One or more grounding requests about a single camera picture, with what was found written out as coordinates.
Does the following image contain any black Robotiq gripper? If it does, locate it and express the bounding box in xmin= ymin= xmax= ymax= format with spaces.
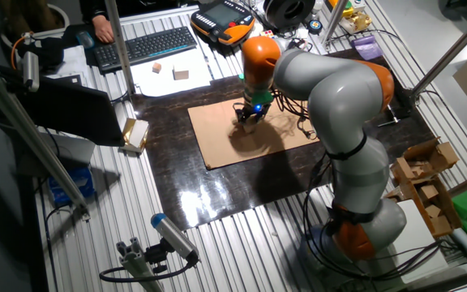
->
xmin=233 ymin=101 xmax=270 ymax=127

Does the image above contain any dark sleeved forearm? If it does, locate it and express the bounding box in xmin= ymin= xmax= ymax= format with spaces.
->
xmin=79 ymin=0 xmax=109 ymax=24

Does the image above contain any pale wooden block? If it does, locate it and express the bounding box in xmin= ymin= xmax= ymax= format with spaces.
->
xmin=172 ymin=64 xmax=191 ymax=81

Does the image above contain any person's bare hand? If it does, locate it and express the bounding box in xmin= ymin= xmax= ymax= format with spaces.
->
xmin=92 ymin=15 xmax=115 ymax=44

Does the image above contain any brown cardboard sheet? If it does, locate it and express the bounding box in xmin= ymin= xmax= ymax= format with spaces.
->
xmin=187 ymin=98 xmax=320 ymax=170

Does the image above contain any dark glossy mat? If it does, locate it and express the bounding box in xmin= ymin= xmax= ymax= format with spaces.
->
xmin=131 ymin=48 xmax=437 ymax=232

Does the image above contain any white rounded object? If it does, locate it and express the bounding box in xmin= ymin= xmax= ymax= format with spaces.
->
xmin=246 ymin=22 xmax=265 ymax=38

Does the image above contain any white paper sheet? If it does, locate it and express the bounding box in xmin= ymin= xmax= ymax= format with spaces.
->
xmin=130 ymin=48 xmax=213 ymax=98

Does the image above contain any orange black teach pendant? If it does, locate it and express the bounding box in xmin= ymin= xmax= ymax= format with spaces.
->
xmin=190 ymin=0 xmax=256 ymax=46

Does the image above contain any black blue tape measure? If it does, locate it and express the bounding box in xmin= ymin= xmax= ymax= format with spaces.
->
xmin=307 ymin=19 xmax=324 ymax=36

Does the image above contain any black filament spool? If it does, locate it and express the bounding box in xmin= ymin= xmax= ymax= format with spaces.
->
xmin=263 ymin=0 xmax=316 ymax=31

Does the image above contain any gold and white box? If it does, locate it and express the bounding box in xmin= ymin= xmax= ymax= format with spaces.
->
xmin=119 ymin=117 xmax=150 ymax=154

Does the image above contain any black computer keyboard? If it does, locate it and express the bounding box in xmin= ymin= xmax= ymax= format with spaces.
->
xmin=92 ymin=26 xmax=199 ymax=75

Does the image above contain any purple plastic bag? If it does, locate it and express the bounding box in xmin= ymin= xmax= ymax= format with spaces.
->
xmin=350 ymin=35 xmax=384 ymax=62

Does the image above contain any black laptop screen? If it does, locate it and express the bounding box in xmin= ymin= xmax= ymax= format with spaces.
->
xmin=0 ymin=64 xmax=126 ymax=148

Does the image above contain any grey flat box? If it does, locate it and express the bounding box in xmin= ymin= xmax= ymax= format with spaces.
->
xmin=18 ymin=130 xmax=96 ymax=178

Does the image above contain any grey aluminium profile stub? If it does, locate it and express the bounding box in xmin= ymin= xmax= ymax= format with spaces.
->
xmin=115 ymin=237 xmax=165 ymax=292

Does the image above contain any dark computer mouse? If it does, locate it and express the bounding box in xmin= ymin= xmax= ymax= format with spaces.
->
xmin=75 ymin=31 xmax=96 ymax=49

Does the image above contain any torn cardboard box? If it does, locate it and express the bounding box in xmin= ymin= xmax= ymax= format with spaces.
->
xmin=390 ymin=137 xmax=461 ymax=183

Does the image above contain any blue plastic package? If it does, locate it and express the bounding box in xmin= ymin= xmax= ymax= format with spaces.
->
xmin=47 ymin=165 xmax=96 ymax=206

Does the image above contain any white paper stack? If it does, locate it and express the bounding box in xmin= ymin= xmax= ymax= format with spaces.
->
xmin=45 ymin=45 xmax=93 ymax=88

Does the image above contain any open cardboard box with scraps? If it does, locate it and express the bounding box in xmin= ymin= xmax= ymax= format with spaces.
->
xmin=385 ymin=176 xmax=464 ymax=239

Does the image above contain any white round bin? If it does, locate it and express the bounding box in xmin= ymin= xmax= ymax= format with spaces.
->
xmin=46 ymin=2 xmax=71 ymax=30

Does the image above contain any black fabric pouch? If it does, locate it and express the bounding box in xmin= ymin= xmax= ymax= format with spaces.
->
xmin=16 ymin=36 xmax=66 ymax=71

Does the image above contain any white paper roll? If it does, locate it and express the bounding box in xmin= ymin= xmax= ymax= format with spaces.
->
xmin=450 ymin=227 xmax=467 ymax=264

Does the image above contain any thin aluminium post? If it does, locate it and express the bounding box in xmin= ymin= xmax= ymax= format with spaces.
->
xmin=321 ymin=0 xmax=349 ymax=45

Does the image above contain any silver camera with blue cap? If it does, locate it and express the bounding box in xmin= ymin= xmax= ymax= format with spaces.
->
xmin=150 ymin=213 xmax=200 ymax=264

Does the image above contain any silver metal bracket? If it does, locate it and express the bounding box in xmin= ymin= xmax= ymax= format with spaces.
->
xmin=377 ymin=104 xmax=401 ymax=128

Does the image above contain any upright aluminium post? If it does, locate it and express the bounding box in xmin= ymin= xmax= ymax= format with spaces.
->
xmin=104 ymin=0 xmax=136 ymax=97

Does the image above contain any black camera bracket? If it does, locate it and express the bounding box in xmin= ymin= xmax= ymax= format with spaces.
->
xmin=144 ymin=238 xmax=174 ymax=275

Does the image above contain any black camera cable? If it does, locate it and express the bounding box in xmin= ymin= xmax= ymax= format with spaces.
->
xmin=98 ymin=259 xmax=197 ymax=284

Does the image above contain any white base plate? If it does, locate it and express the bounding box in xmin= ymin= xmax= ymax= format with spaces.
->
xmin=391 ymin=198 xmax=450 ymax=285

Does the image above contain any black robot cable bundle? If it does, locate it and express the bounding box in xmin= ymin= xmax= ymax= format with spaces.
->
xmin=302 ymin=153 xmax=445 ymax=281

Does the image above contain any long aluminium frame bar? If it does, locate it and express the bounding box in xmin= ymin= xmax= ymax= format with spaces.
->
xmin=0 ymin=56 xmax=92 ymax=222

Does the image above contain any slanted aluminium frame bar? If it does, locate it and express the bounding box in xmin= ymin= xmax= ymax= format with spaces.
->
xmin=409 ymin=2 xmax=467 ymax=99

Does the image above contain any silver depth camera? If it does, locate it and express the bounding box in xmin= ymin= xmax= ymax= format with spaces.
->
xmin=20 ymin=50 xmax=41 ymax=93

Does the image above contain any orange cable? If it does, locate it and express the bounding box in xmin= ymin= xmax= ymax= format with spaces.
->
xmin=10 ymin=31 xmax=35 ymax=71

